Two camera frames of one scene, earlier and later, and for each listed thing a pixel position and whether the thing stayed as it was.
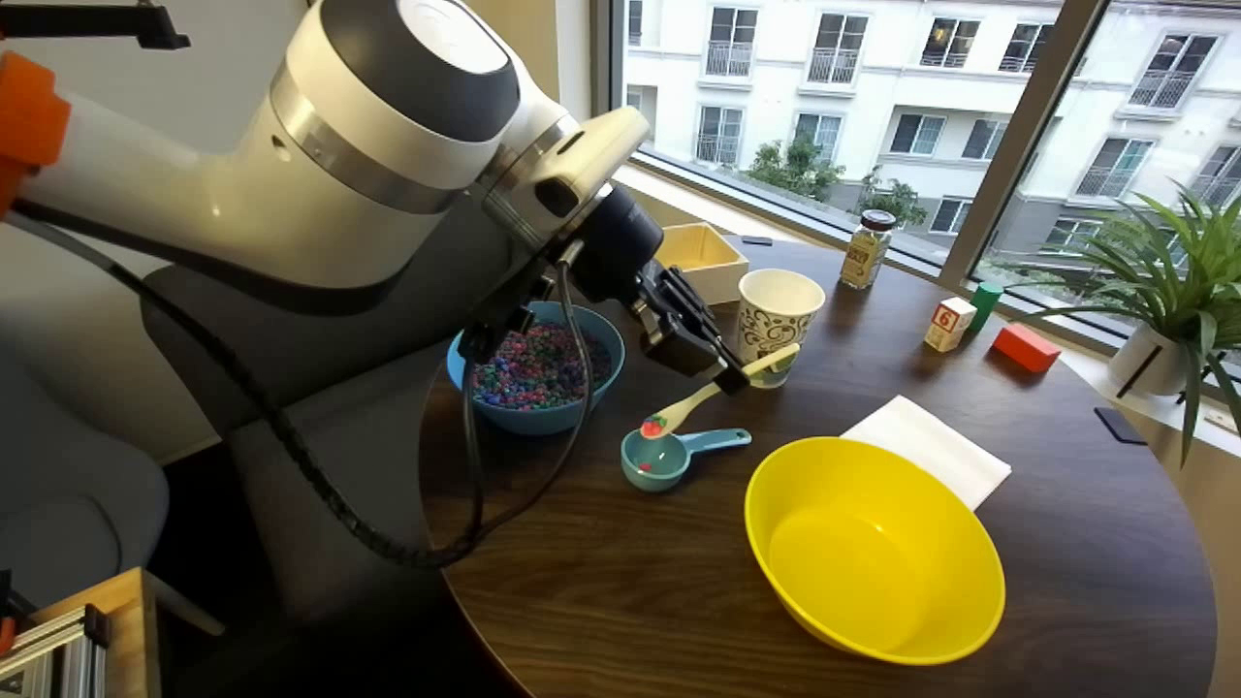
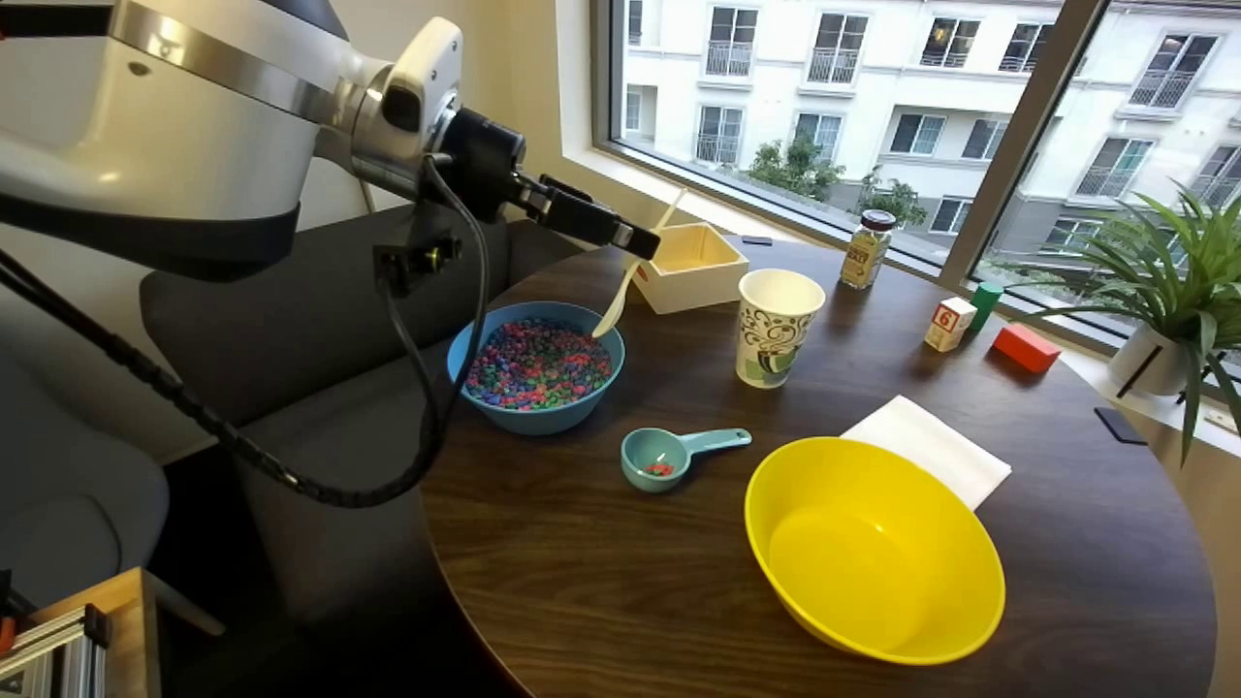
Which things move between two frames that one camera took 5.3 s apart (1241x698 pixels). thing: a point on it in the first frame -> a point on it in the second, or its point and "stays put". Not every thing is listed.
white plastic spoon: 707,391 -> 627,285
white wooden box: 707,262 stays put
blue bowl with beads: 538,368 stays put
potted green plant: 1173,267 stays put
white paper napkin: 932,443 stays put
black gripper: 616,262 -> 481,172
